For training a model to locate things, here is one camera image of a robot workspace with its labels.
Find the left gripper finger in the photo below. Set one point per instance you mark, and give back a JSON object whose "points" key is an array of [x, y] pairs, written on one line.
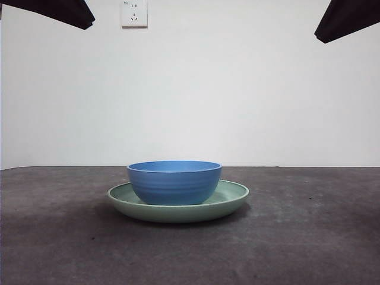
{"points": [[59, 10]]}

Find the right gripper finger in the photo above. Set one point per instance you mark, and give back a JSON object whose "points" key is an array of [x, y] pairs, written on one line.
{"points": [[350, 17]]}

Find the blue ribbed bowl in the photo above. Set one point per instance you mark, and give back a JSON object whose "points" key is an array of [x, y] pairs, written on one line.
{"points": [[175, 187]]}

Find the pale green plate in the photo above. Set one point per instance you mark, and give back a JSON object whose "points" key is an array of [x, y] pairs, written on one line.
{"points": [[178, 213]]}

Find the dark grey table mat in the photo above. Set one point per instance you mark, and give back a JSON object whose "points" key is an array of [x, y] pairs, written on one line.
{"points": [[190, 252]]}

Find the white wall socket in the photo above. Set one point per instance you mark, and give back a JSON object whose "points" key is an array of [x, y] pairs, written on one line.
{"points": [[134, 15]]}

